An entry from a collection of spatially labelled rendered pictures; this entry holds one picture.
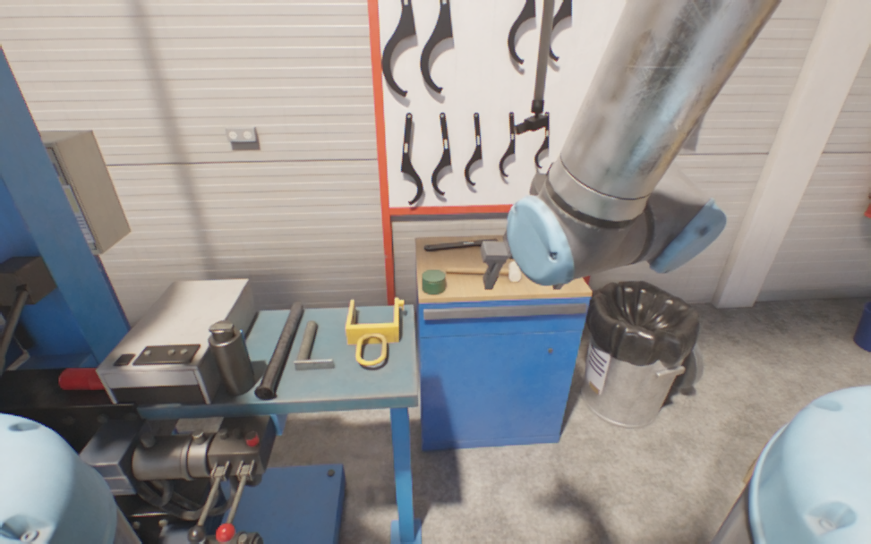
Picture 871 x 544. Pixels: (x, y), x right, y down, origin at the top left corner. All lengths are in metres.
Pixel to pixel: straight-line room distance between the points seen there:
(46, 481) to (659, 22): 0.41
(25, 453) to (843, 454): 0.39
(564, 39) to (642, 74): 2.40
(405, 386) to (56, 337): 1.01
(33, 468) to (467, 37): 2.50
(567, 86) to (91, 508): 2.68
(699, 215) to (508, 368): 1.59
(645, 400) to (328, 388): 1.77
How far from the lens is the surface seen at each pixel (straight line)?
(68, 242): 1.53
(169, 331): 1.33
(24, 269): 1.43
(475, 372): 1.99
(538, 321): 1.87
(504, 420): 2.26
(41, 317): 1.59
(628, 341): 2.22
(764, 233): 3.79
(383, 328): 1.27
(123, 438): 1.33
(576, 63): 2.76
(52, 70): 3.21
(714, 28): 0.33
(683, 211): 0.50
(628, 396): 2.49
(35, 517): 0.27
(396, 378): 1.19
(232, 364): 1.18
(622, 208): 0.39
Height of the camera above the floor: 1.89
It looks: 30 degrees down
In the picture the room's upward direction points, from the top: straight up
